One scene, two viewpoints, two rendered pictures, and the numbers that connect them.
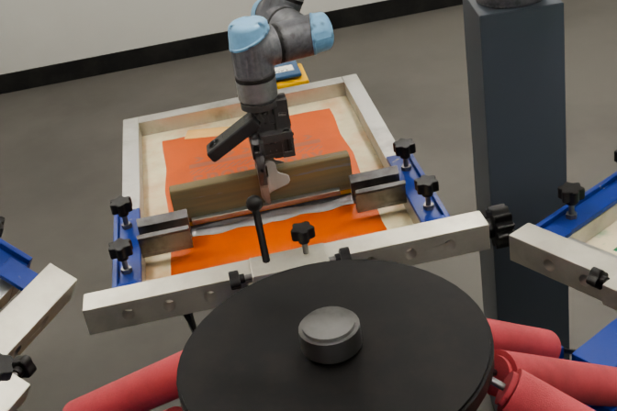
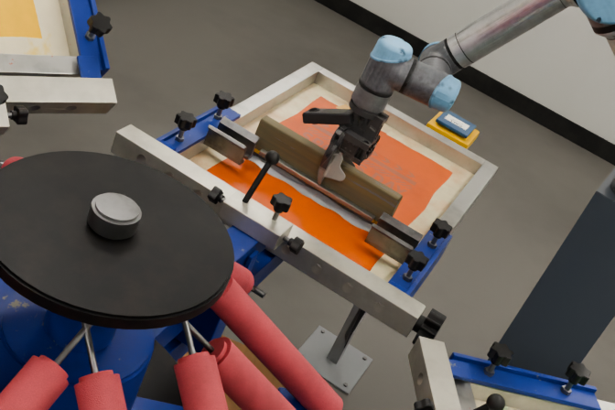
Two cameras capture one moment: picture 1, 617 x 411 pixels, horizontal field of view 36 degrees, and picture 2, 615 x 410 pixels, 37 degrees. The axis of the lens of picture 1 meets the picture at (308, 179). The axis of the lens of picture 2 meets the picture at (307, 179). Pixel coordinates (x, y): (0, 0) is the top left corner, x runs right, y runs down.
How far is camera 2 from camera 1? 0.48 m
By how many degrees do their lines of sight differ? 17
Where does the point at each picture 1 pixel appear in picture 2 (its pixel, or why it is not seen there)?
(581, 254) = (444, 391)
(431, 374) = (130, 287)
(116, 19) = (453, 23)
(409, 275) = (218, 240)
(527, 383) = (201, 363)
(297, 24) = (431, 73)
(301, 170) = (358, 180)
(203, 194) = (281, 139)
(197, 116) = not seen: hidden behind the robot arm
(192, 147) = not seen: hidden behind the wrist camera
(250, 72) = (370, 79)
